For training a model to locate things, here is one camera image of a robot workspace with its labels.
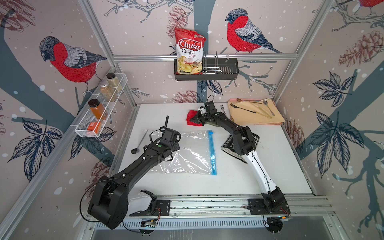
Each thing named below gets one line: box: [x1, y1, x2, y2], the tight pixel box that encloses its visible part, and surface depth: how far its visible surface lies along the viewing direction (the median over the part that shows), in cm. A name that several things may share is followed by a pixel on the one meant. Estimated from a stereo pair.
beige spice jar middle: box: [99, 81, 117, 103], surface depth 77 cm
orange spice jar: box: [88, 98, 108, 121], surface depth 69 cm
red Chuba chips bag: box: [174, 27, 207, 75], surface depth 81 cm
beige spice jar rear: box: [106, 72, 123, 92], surface depth 82 cm
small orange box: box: [87, 121, 102, 133], surface depth 68 cm
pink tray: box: [228, 98, 276, 106], surface depth 125 cm
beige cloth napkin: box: [228, 98, 286, 126], surface depth 119 cm
